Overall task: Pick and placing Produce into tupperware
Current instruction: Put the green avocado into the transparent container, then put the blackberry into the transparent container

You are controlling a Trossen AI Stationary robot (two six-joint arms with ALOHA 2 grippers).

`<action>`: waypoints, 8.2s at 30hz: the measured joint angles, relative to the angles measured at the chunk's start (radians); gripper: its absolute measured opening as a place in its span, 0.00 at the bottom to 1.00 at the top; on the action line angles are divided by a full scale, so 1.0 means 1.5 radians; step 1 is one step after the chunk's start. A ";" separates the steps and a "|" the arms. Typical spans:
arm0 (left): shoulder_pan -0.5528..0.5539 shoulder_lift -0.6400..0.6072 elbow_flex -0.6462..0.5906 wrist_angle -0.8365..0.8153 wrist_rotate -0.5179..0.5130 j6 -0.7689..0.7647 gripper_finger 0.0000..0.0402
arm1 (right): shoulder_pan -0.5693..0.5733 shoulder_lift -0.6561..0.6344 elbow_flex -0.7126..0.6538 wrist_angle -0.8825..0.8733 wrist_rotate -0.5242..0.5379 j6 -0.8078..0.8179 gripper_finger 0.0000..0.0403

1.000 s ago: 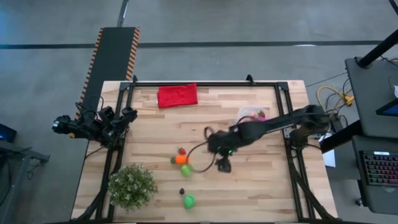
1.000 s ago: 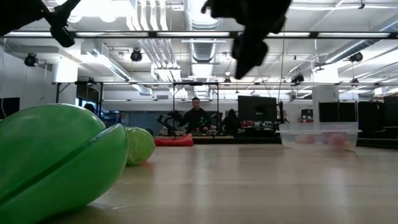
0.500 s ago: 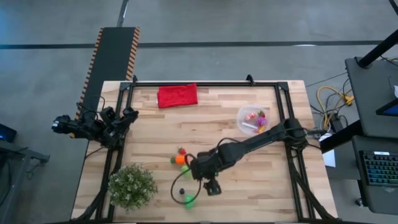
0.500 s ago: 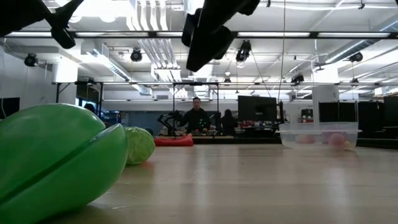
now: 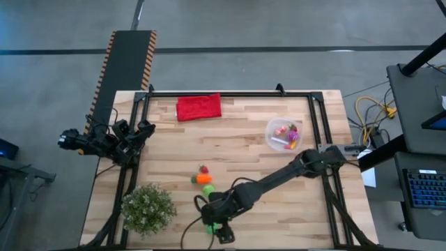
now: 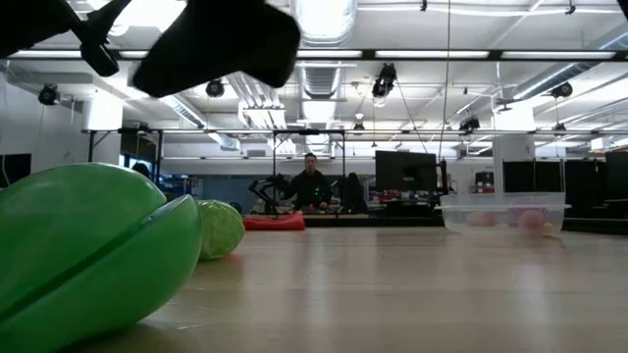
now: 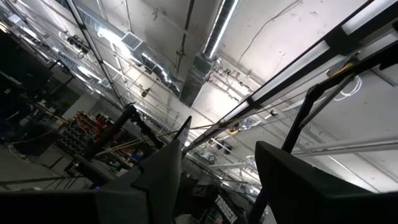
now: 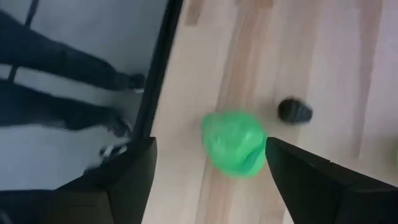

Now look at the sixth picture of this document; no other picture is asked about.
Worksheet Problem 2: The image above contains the person seated at desk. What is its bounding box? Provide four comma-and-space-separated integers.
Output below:
283, 152, 335, 213

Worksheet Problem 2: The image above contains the black office chair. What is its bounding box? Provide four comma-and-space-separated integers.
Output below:
342, 172, 369, 215

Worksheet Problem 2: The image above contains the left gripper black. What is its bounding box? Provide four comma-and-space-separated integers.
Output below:
0, 0, 133, 78

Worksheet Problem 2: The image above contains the small pink toy fruit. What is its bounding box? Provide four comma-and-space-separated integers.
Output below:
465, 211, 499, 228

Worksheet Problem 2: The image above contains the white building column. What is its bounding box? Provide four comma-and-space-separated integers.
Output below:
492, 105, 537, 197

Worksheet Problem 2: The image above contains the thin hanging cable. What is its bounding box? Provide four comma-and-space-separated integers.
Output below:
438, 0, 452, 148

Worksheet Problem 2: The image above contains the light green toy cabbage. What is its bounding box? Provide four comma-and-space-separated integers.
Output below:
195, 199, 246, 262

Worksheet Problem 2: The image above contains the pink toy peach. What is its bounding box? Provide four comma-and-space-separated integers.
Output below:
517, 209, 547, 231

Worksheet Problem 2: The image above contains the black room divider panel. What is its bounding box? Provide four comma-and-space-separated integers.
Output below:
502, 160, 565, 193

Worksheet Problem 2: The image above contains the black computer monitor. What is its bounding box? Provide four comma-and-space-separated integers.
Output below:
375, 150, 438, 193

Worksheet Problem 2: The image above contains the clear plastic tupperware container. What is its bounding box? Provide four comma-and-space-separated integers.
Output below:
435, 191, 573, 236

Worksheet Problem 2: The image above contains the bright green toy pepper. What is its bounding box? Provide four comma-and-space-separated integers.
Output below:
0, 162, 203, 353

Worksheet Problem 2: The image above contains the dark wall screen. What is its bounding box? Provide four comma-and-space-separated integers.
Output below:
0, 153, 32, 189

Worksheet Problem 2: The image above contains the red folded cloth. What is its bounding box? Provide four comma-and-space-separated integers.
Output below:
242, 211, 306, 232

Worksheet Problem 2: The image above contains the silver ceiling air duct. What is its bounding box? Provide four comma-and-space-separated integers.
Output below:
288, 0, 359, 99

